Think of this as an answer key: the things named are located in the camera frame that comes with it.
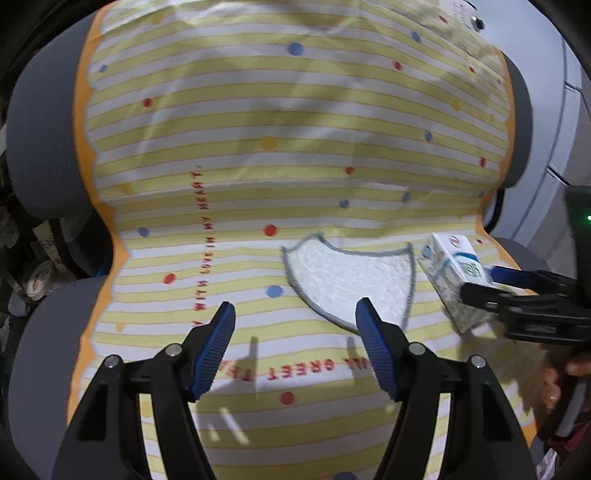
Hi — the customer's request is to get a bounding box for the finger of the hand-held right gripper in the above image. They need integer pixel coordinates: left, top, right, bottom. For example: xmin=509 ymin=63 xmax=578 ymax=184
xmin=488 ymin=265 xmax=591 ymax=298
xmin=461 ymin=281 xmax=591 ymax=344

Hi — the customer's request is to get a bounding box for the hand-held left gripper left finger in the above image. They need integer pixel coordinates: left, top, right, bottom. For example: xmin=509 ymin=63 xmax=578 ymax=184
xmin=51 ymin=301 xmax=237 ymax=480

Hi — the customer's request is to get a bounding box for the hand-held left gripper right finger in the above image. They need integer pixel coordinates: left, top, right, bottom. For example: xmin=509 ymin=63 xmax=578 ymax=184
xmin=355 ymin=298 xmax=539 ymax=480

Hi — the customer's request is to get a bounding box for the white milk carton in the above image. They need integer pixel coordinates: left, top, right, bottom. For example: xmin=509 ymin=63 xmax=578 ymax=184
xmin=418 ymin=232 xmax=497 ymax=335

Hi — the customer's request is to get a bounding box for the white pad grey edge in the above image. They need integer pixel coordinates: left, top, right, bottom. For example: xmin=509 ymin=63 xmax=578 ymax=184
xmin=281 ymin=233 xmax=416 ymax=334

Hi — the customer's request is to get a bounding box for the person's right hand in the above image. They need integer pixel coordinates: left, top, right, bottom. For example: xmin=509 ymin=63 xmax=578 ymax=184
xmin=538 ymin=352 xmax=591 ymax=417

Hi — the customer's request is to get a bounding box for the round white roll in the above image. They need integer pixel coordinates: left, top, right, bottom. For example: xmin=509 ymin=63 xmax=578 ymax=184
xmin=25 ymin=261 xmax=59 ymax=299

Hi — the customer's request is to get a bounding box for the yellow striped dotted cloth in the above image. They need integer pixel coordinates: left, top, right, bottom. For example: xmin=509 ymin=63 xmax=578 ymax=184
xmin=67 ymin=0 xmax=539 ymax=480

